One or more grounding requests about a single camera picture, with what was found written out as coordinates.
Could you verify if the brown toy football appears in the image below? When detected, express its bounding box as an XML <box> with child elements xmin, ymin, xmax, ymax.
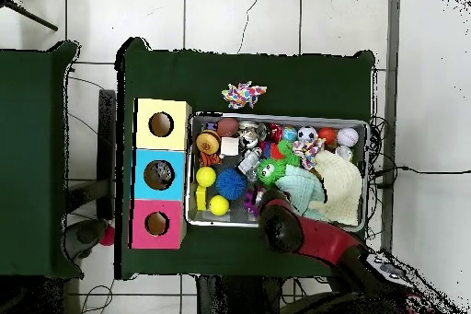
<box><xmin>216</xmin><ymin>117</ymin><xmax>240</xmax><ymax>138</ymax></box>

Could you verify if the small blue spiky ball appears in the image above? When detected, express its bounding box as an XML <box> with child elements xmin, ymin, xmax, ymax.
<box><xmin>215</xmin><ymin>168</ymin><xmax>248</xmax><ymax>202</ymax></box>

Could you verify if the shallow clear mesh bin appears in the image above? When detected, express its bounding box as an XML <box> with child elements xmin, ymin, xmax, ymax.
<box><xmin>185</xmin><ymin>110</ymin><xmax>371</xmax><ymax>233</ymax></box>

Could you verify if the yellow smiley ball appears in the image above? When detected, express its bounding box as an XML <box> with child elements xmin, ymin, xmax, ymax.
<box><xmin>208</xmin><ymin>194</ymin><xmax>231</xmax><ymax>217</ymax></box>

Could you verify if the polka dot cloth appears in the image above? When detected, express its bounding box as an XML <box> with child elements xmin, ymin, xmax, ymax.
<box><xmin>221</xmin><ymin>80</ymin><xmax>268</xmax><ymax>110</ymax></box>
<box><xmin>292</xmin><ymin>136</ymin><xmax>327</xmax><ymax>170</ymax></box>

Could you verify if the black upright panel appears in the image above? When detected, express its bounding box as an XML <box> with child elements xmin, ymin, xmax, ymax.
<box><xmin>97</xmin><ymin>88</ymin><xmax>117</xmax><ymax>221</ymax></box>

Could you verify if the smooth orange ball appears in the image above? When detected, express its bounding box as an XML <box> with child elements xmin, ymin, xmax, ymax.
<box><xmin>317</xmin><ymin>126</ymin><xmax>338</xmax><ymax>145</ymax></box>

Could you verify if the wooden burger toy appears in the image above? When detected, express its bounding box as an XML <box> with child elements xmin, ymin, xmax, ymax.
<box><xmin>195</xmin><ymin>129</ymin><xmax>223</xmax><ymax>156</ymax></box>

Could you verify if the small green spiky ball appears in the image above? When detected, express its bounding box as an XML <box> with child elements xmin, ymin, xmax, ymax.
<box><xmin>256</xmin><ymin>157</ymin><xmax>287</xmax><ymax>187</ymax></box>

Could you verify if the grey rounded object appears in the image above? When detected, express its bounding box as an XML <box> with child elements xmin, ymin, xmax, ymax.
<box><xmin>63</xmin><ymin>218</ymin><xmax>109</xmax><ymax>261</ymax></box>

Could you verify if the black and white soccer ball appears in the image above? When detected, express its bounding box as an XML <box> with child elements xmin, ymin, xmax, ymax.
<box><xmin>296</xmin><ymin>125</ymin><xmax>318</xmax><ymax>143</ymax></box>

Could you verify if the black rod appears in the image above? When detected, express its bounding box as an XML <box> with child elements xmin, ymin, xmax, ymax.
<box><xmin>0</xmin><ymin>0</ymin><xmax>59</xmax><ymax>32</ymax></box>

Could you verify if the dark green table cloth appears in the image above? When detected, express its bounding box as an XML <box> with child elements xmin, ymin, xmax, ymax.
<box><xmin>0</xmin><ymin>41</ymin><xmax>84</xmax><ymax>279</ymax></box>
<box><xmin>114</xmin><ymin>36</ymin><xmax>376</xmax><ymax>285</ymax></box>

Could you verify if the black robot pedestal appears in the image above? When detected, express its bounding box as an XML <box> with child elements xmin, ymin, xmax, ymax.
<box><xmin>196</xmin><ymin>274</ymin><xmax>284</xmax><ymax>314</ymax></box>

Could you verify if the cream knitted cloth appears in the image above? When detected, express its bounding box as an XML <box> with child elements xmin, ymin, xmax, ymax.
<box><xmin>307</xmin><ymin>149</ymin><xmax>364</xmax><ymax>227</ymax></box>

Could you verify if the wooden box with three holes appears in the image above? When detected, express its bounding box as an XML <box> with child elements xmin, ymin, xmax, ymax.
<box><xmin>127</xmin><ymin>98</ymin><xmax>193</xmax><ymax>250</ymax></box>

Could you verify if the black cable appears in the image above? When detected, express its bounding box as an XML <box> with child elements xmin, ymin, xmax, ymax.
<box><xmin>373</xmin><ymin>165</ymin><xmax>471</xmax><ymax>179</ymax></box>

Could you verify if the teal knitted cloth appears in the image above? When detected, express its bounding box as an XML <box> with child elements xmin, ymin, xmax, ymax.
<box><xmin>274</xmin><ymin>164</ymin><xmax>327</xmax><ymax>220</ymax></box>

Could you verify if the red ball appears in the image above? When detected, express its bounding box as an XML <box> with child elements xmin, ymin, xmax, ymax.
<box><xmin>98</xmin><ymin>225</ymin><xmax>116</xmax><ymax>247</ymax></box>

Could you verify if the white baseball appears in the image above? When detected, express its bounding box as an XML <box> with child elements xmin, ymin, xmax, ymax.
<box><xmin>336</xmin><ymin>127</ymin><xmax>360</xmax><ymax>148</ymax></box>

